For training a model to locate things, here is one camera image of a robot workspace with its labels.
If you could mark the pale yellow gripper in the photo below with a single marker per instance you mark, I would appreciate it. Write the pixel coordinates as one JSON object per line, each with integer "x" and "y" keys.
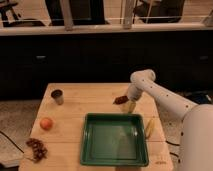
{"x": 129, "y": 106}

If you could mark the dark red pepper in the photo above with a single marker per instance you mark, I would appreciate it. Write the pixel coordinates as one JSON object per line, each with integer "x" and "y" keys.
{"x": 120, "y": 100}

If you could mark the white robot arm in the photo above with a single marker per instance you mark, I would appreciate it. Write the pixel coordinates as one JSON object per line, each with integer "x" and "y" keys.
{"x": 196, "y": 142}

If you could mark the green plastic tray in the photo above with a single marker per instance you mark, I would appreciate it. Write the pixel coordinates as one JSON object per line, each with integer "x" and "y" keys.
{"x": 113, "y": 140}

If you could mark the yellow corn cob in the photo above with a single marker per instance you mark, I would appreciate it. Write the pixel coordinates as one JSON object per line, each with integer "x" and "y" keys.
{"x": 149, "y": 128}

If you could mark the small metal cup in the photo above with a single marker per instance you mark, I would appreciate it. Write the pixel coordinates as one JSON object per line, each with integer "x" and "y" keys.
{"x": 57, "y": 95}

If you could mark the orange fruit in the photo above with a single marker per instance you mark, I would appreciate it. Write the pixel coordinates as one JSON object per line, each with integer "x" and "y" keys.
{"x": 46, "y": 123}

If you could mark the brown grape bunch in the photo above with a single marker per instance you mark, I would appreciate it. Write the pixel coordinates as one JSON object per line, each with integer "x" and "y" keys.
{"x": 38, "y": 149}

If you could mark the dark low cabinet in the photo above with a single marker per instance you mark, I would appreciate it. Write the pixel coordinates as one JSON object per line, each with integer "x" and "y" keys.
{"x": 182, "y": 60}

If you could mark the black chair background left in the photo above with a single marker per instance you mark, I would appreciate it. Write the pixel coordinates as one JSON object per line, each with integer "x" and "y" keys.
{"x": 8, "y": 5}

